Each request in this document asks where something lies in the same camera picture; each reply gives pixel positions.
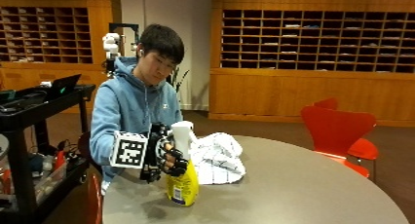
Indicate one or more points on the black laptop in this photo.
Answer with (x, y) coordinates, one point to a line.
(60, 86)

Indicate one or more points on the white checked cloth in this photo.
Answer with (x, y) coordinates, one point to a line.
(218, 159)

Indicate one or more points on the black utility cart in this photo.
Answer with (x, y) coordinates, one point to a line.
(35, 146)

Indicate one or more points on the white marker cube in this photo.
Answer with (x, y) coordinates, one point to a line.
(128, 149)

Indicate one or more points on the yellow spray bottle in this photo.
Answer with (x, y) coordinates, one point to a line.
(183, 172)

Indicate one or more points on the green plant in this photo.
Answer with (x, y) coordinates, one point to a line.
(179, 79)

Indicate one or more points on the white earbud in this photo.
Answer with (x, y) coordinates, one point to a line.
(141, 51)

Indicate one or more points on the wooden pigeonhole shelf unit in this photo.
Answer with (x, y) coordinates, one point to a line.
(318, 40)
(46, 35)

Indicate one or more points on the red chair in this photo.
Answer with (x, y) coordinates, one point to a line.
(93, 198)
(338, 133)
(361, 142)

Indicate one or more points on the clear plastic bin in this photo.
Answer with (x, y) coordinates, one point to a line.
(50, 180)

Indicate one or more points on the the person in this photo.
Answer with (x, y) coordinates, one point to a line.
(133, 97)

